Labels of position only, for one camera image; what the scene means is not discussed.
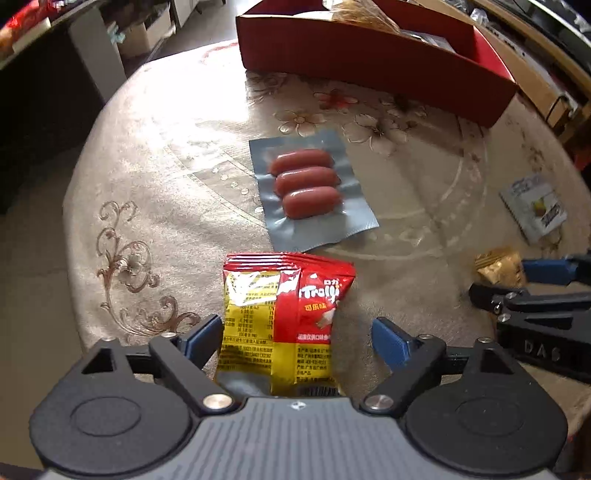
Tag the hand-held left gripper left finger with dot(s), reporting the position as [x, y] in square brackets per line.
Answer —
[203, 337]

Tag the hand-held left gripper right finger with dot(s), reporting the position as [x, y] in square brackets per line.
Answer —
[390, 339]

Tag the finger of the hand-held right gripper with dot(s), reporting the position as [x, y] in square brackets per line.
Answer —
[547, 271]
[489, 295]

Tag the gold candy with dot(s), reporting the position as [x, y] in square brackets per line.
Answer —
[498, 267]

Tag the red and yellow snack packet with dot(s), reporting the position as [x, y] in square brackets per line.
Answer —
[295, 323]

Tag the red cardboard box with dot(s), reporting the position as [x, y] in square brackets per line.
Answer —
[369, 69]

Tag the clear white snack packet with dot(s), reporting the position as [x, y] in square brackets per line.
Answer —
[427, 40]

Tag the clear bread packet yellow label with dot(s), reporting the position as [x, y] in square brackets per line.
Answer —
[364, 14]

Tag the white and blue snack packet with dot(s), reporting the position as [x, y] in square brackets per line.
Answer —
[531, 203]

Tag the vacuum-packed sausage packet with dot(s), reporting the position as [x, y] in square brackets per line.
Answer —
[307, 184]

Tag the wooden media cabinet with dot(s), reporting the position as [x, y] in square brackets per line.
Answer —
[535, 55]

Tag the brown cardboard carton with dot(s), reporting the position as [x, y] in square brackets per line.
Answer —
[145, 32]

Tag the dark counter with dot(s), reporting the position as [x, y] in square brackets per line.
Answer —
[46, 44]

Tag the red snack bag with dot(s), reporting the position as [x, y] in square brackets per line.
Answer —
[30, 16]

